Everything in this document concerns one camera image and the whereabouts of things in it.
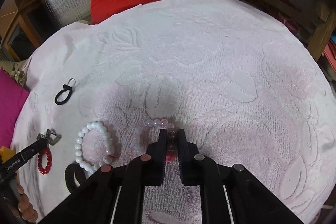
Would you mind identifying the pale pink bead bracelet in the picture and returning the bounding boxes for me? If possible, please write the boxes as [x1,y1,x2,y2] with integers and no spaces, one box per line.
[132,118,176,155]

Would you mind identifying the red bead bracelet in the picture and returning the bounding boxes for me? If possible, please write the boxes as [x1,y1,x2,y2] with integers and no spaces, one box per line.
[37,147,53,175]

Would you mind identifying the white bead bracelet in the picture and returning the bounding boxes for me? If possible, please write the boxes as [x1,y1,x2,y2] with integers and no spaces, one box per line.
[74,121,116,175]

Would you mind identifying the thick black hair scrunchie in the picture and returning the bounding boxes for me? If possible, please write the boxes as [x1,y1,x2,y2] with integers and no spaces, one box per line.
[64,163,87,194]

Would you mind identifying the thin black hair tie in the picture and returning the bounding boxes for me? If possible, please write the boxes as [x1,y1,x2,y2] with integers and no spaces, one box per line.
[54,78,77,106]

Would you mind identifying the orange cardboard tray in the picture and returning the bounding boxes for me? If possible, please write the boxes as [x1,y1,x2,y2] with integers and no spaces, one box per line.
[0,146,15,162]

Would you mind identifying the magenta cushion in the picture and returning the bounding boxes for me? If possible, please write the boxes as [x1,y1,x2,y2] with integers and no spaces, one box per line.
[0,68,29,148]

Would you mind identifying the pink white textured blanket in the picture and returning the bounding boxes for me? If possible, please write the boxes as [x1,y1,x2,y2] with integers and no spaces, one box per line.
[12,0,335,223]

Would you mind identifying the beige patterned fabric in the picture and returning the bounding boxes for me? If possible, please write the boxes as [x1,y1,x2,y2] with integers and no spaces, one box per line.
[1,60,27,87]

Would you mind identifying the wooden side cabinet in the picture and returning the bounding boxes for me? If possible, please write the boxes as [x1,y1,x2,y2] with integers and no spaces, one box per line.
[1,0,57,61]

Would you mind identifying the brown wooden bead bracelet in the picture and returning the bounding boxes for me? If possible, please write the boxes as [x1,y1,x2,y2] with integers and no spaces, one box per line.
[15,181,39,224]

